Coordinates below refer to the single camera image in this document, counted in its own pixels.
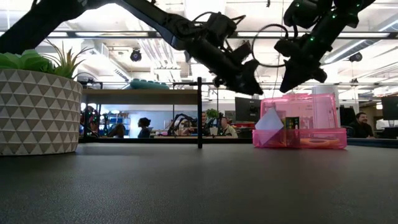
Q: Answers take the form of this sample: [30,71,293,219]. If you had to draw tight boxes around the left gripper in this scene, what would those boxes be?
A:
[186,37,264,95]

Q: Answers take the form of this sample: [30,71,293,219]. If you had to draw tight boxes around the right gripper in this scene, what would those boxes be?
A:
[274,18,340,93]

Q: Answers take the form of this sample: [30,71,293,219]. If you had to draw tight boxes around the pink transparent pencil case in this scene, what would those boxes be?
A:
[252,93,348,149]

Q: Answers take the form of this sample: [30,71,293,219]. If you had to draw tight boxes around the green yellow crayon box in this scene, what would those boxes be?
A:
[284,116,300,147]

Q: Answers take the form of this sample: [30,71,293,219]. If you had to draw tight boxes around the purple sticky note pad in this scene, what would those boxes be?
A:
[254,108,285,146]

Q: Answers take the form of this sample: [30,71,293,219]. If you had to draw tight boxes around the yellow handled scissors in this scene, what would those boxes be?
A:
[299,137,342,149]

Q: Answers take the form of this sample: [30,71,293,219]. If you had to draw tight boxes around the white round pillar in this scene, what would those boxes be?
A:
[312,85,340,96]

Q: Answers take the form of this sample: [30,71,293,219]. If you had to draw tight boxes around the black background monitor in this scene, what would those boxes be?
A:
[234,96,262,123]
[381,96,398,121]

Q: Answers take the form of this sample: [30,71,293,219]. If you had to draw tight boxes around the person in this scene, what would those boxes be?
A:
[138,117,152,139]
[217,116,239,139]
[201,111,213,137]
[349,112,376,139]

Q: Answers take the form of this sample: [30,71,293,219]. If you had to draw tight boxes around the succulent in white patterned pot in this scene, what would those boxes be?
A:
[0,39,94,156]

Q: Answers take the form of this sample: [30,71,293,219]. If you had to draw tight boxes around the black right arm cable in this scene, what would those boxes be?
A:
[251,24,290,68]

